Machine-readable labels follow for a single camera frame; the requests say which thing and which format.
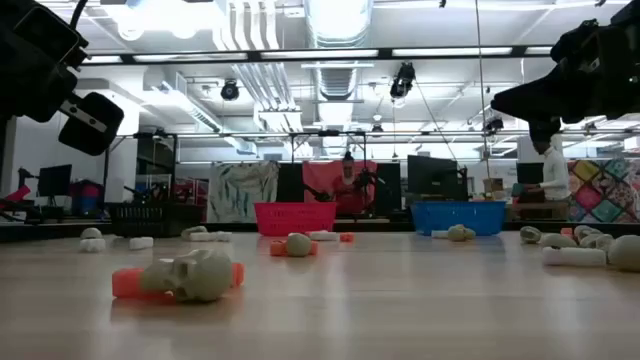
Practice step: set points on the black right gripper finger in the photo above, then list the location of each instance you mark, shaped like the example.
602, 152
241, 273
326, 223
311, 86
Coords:
535, 102

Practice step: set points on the person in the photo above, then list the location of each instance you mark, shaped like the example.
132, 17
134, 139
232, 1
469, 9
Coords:
556, 175
345, 192

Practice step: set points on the blue plastic basket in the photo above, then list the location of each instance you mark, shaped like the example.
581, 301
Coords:
475, 215

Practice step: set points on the white leaf print cloth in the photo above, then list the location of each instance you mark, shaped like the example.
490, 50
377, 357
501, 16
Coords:
242, 190

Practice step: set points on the black overhead camera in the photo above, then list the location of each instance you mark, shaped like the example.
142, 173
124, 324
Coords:
402, 80

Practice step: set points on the red plastic basket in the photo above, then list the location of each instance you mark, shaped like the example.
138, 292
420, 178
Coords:
295, 217

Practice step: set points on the black overhead rig crossbar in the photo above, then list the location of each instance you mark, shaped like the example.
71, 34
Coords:
254, 55

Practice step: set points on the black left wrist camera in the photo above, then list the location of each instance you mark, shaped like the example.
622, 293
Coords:
92, 125

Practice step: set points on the white plastic skeleton figure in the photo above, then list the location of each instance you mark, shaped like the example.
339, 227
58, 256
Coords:
204, 237
141, 243
92, 245
315, 235
575, 256
224, 236
331, 236
439, 234

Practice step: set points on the white LED light strip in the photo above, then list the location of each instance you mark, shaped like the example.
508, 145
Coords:
102, 59
537, 50
190, 57
320, 53
450, 51

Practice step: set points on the black background robot arm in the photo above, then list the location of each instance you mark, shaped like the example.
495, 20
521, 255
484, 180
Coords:
367, 180

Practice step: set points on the blue red storage bin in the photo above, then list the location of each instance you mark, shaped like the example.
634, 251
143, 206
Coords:
87, 202

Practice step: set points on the red backdrop cloth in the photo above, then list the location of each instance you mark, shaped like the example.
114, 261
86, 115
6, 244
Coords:
320, 177

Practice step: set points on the black aluminium table frame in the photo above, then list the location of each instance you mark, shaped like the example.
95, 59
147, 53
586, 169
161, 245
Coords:
30, 232

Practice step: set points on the black metal stand frame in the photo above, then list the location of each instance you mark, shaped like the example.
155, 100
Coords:
106, 170

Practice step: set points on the black computer monitor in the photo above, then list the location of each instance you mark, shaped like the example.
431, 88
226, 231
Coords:
55, 180
432, 175
527, 172

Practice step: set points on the black upright panel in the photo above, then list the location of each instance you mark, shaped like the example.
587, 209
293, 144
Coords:
290, 182

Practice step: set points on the brown cardboard box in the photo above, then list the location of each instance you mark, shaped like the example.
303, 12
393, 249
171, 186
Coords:
492, 185

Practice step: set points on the silver ventilation duct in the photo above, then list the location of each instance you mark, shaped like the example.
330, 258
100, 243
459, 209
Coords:
337, 30

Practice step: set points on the black plastic basket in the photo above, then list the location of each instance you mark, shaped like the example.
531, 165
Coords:
150, 220

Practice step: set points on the colourful patchwork cloth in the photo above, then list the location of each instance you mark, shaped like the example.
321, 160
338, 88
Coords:
605, 192

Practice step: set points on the black ceiling spot lamp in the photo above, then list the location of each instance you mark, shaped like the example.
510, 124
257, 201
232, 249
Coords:
230, 91

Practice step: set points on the grey-green plastic skull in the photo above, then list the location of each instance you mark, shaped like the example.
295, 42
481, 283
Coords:
194, 231
582, 230
531, 235
600, 242
457, 233
91, 233
557, 241
626, 254
200, 275
298, 245

